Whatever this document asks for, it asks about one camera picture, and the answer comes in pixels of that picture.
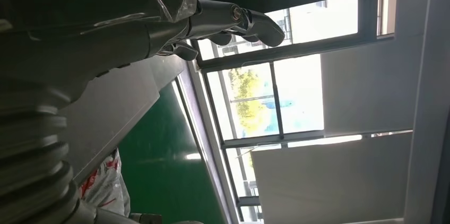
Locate grey plastic courier package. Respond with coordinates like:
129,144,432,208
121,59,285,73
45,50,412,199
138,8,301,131
79,148,132,217

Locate white roller blind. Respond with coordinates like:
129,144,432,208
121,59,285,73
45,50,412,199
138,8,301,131
321,36,425,135
250,131,413,224

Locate green conveyor belt, aluminium frame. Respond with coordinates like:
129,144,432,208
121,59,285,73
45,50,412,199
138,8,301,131
117,62,243,224

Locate dark window frame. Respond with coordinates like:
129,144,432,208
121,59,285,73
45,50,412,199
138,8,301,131
191,0,416,223

